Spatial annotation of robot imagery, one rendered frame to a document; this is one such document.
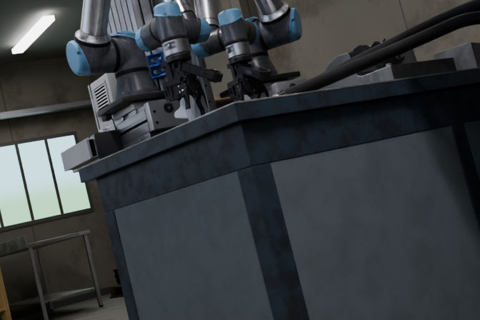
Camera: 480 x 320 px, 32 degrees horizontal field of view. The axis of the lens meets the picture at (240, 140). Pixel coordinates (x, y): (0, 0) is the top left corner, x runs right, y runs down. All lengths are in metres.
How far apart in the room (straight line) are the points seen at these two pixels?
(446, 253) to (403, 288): 0.17
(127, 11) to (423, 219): 1.56
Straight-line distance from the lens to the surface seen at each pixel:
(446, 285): 1.97
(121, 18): 3.14
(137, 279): 2.07
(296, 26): 2.98
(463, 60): 2.53
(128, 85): 2.76
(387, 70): 2.15
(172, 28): 2.30
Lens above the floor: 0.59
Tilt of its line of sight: 5 degrees up
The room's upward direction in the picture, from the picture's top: 14 degrees counter-clockwise
